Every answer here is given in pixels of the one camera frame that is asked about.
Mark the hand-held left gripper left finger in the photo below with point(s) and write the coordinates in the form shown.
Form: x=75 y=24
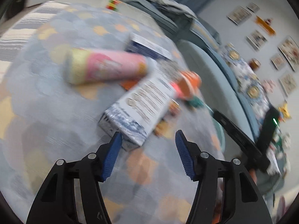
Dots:
x=111 y=156

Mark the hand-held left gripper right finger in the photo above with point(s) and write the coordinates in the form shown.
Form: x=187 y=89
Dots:
x=186 y=156

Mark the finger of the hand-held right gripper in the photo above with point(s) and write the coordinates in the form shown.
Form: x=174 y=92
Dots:
x=236 y=133

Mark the white and blue carton box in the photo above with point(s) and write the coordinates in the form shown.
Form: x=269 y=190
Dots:
x=136 y=108

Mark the orange plastic bottle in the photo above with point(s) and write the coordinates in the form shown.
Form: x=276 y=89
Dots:
x=188 y=84

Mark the pink and yellow snack tube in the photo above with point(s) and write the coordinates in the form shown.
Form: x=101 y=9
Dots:
x=105 y=66

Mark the yellow toy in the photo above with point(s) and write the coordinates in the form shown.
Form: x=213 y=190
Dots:
x=285 y=111

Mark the floral patterned cloth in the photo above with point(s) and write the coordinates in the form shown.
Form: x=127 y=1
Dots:
x=248 y=86

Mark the green wrapper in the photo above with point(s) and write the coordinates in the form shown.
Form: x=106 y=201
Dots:
x=198 y=103

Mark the amber jar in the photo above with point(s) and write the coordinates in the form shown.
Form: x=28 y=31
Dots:
x=255 y=63

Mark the hexagon patterned blanket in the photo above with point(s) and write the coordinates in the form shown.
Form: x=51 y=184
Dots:
x=53 y=121

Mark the blue-grey sofa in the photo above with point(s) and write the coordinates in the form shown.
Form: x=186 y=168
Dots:
x=203 y=60

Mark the blue and white flat box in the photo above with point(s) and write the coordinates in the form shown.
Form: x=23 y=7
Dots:
x=149 y=47

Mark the grey clothes pile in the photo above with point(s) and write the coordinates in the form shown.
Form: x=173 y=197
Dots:
x=169 y=3

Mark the colourful puzzle cube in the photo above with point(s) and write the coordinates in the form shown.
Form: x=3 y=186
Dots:
x=112 y=4

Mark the striped cloth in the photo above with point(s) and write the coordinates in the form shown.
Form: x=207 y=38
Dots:
x=25 y=28

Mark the group of wall pictures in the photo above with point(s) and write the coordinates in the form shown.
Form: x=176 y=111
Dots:
x=288 y=51

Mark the orange wall shelf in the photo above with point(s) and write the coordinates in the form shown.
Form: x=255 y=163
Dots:
x=265 y=24

